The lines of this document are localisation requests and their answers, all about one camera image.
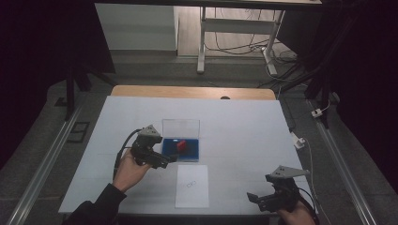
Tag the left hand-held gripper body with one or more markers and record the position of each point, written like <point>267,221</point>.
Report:
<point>145,146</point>

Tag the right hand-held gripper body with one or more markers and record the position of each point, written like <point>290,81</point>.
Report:
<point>286,195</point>

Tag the red stamp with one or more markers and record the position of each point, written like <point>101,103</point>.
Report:
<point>181,145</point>

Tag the blue ink pad box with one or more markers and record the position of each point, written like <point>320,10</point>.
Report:
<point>187,154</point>

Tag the person's right hand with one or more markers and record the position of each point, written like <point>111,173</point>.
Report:
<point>297,217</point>

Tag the person's left hand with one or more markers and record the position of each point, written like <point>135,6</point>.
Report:
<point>130,173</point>

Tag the white paper sheet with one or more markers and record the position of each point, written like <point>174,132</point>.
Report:
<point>192,175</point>

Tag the white table cover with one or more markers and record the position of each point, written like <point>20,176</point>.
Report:
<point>244,134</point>

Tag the dark table grommet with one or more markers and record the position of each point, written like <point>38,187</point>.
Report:
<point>225,97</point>

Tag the small white plug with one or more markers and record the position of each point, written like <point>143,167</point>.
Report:
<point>316,113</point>

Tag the black metal stand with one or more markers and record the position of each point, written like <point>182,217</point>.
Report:
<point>71,90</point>
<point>316,78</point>

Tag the white panel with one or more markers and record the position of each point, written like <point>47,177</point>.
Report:
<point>136,26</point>

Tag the dark curtain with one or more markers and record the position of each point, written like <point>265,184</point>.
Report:
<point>34,62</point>
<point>375,78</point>

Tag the aluminium rail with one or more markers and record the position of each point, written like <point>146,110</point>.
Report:
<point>43,165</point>
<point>341,165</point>

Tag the white desk frame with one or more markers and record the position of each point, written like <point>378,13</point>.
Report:
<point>237,26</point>

